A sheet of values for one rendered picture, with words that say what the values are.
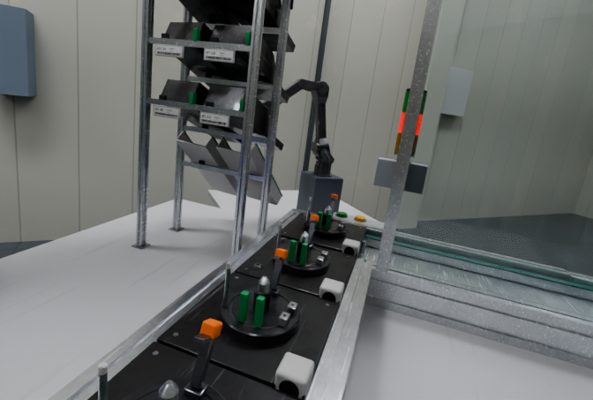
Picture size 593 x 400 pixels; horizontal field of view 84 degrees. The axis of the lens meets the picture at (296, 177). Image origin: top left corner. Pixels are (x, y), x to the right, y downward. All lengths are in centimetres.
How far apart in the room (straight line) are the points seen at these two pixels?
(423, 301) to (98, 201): 286
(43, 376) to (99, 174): 260
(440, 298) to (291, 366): 50
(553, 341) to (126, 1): 317
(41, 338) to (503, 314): 97
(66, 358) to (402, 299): 72
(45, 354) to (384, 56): 384
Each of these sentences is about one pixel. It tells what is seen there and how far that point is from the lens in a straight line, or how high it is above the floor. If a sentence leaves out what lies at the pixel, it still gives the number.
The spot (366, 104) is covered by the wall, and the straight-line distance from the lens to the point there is 396.
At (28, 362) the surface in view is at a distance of 79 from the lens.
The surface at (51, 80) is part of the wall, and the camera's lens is 320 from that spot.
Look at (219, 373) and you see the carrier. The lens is 54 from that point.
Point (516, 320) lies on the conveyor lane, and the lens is 98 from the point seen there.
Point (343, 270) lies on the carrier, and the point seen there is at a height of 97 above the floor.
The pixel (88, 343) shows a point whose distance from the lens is 80.
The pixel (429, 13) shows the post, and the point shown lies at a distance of 86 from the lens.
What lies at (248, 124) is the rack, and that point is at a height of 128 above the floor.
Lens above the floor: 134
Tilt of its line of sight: 12 degrees down
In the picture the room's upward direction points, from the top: 7 degrees clockwise
